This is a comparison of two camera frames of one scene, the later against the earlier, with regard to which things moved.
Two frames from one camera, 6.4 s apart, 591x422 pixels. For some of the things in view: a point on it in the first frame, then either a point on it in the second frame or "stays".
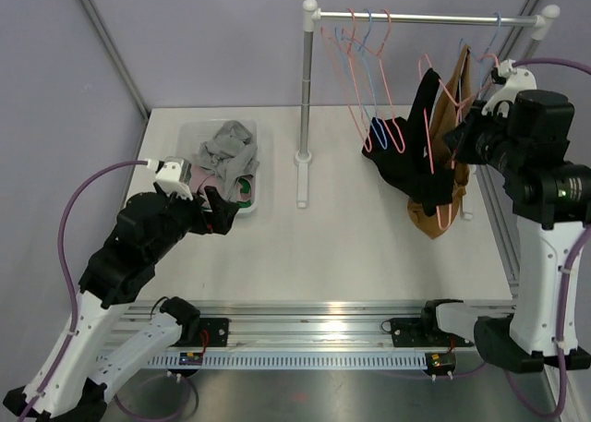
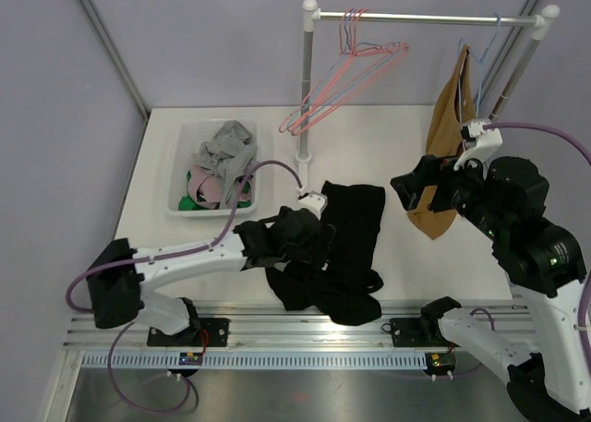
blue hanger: (360, 51) → (292, 128)
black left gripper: (219, 220) → (314, 253)
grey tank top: (231, 153) stays
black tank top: (399, 148) → (279, 244)
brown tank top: (451, 102) stays
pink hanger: (428, 137) → (405, 46)
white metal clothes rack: (544, 18) stays
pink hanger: (347, 51) → (295, 128)
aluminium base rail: (290, 327) stays
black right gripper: (465, 133) → (409, 187)
